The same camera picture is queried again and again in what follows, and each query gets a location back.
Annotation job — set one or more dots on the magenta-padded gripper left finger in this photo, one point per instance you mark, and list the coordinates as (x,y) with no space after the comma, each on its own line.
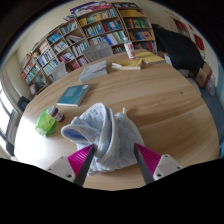
(78,161)

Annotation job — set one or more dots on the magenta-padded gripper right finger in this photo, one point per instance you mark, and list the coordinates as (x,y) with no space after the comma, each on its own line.
(151,161)

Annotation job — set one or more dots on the light blue waffle towel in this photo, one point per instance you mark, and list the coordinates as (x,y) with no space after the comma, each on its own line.
(110,140)

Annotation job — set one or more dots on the green plastic bag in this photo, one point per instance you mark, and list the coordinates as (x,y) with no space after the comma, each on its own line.
(45,125)

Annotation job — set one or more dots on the glass jar with red label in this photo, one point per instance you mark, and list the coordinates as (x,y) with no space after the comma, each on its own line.
(56,114)

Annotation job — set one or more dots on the teal book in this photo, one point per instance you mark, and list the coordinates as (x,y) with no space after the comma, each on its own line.
(74,95)

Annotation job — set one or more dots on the window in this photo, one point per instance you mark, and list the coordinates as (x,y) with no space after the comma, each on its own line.
(8,123)

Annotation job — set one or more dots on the black office chair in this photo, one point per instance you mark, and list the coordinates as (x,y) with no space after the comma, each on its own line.
(23,102)

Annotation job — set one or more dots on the grey book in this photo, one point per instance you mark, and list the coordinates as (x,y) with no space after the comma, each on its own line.
(94,71)

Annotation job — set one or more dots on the grey mesh chair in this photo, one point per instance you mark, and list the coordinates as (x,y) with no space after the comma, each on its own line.
(98,51)
(59,71)

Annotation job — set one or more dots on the cardboard box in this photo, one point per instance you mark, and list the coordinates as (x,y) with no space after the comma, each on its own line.
(203,76)

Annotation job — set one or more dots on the yellow book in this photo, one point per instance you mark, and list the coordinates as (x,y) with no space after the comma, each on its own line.
(126,64)
(150,57)

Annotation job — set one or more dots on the white bottle with red label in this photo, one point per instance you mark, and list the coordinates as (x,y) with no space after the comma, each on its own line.
(129,49)

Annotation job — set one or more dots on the black coat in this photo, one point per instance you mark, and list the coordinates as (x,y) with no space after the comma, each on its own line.
(180,48)

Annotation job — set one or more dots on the wooden bookshelf with books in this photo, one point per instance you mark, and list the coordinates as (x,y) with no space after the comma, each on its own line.
(96,28)

